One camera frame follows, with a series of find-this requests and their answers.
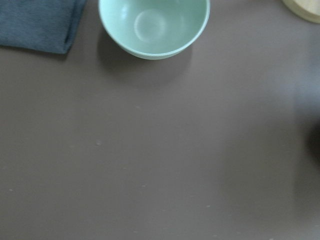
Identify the mint green bowl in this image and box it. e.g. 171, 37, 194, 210
98, 0, 211, 60

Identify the dark grey folded cloth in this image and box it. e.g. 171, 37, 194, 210
0, 0, 86, 54

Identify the wooden mug tree stand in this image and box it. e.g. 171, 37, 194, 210
282, 0, 320, 24

